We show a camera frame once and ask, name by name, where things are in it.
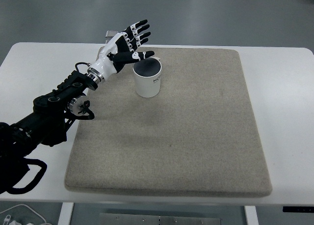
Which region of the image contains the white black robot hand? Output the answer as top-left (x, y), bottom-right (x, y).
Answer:
top-left (87, 19), bottom-right (155, 83)

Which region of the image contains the white ribbed cup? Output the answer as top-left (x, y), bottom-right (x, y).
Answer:
top-left (133, 56), bottom-right (162, 98)

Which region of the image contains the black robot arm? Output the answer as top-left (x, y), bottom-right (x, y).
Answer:
top-left (0, 20), bottom-right (154, 195)

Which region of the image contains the beige felt mat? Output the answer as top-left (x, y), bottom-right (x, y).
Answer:
top-left (65, 48), bottom-right (272, 197)

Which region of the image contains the white table leg left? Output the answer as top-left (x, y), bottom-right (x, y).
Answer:
top-left (57, 202), bottom-right (74, 225)

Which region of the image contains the white table leg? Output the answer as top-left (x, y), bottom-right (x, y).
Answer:
top-left (57, 202), bottom-right (74, 225)
top-left (244, 206), bottom-right (259, 225)

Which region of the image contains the white table leg right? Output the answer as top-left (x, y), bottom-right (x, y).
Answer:
top-left (244, 206), bottom-right (259, 225)

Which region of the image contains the black desk control panel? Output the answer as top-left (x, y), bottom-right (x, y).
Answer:
top-left (283, 206), bottom-right (314, 213)

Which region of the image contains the metal bracket behind table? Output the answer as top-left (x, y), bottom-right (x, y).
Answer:
top-left (105, 30), bottom-right (120, 44)

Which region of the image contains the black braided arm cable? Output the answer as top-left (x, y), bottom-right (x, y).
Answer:
top-left (4, 157), bottom-right (48, 195)

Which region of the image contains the metal table base plate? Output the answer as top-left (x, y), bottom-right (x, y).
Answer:
top-left (99, 213), bottom-right (221, 225)

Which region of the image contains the white cable on floor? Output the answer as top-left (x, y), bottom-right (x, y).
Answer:
top-left (0, 203), bottom-right (47, 225)

